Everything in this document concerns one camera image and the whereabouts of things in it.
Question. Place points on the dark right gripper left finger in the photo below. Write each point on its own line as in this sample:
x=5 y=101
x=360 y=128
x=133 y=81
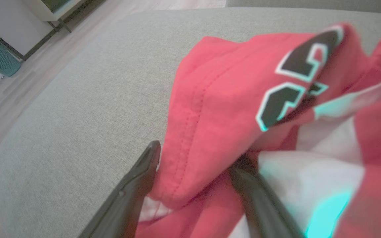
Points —
x=127 y=205

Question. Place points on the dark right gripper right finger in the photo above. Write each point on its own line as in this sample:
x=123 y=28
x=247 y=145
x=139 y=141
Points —
x=263 y=211

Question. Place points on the red jersey white sleeves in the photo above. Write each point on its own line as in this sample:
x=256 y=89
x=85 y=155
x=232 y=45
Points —
x=223 y=105

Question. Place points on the teal laundry basket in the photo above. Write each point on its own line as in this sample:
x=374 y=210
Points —
x=2 y=61

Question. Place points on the white cabinet black legs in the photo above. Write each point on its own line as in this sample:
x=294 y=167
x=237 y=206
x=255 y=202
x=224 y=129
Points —
x=45 y=10

